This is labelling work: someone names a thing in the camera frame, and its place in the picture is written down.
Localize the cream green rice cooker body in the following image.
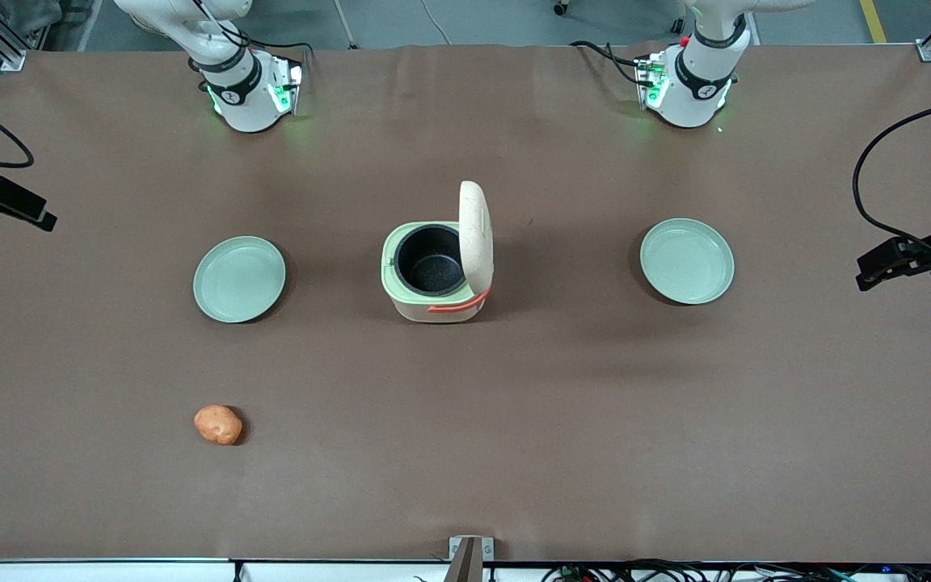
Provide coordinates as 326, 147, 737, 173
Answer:
381, 220, 491, 324

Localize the orange brown potato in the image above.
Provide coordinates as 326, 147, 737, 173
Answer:
193, 404, 244, 447

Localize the pale green round plate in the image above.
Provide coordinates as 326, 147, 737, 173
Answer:
192, 235, 287, 324
639, 218, 735, 306

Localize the cream speckled rice cooker lid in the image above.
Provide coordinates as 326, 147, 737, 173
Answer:
459, 180, 495, 296

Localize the black inner cooking pot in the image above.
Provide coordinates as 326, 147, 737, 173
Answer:
394, 225, 466, 296

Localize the white table edge rail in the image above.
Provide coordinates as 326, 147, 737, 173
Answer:
0, 559, 931, 582

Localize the black arm base cable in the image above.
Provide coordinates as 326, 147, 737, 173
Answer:
191, 0, 314, 61
569, 39, 648, 88

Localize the black cable bundle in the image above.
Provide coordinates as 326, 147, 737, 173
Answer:
542, 557, 931, 582

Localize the brown table cover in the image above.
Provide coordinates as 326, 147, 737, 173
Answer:
0, 42, 931, 564

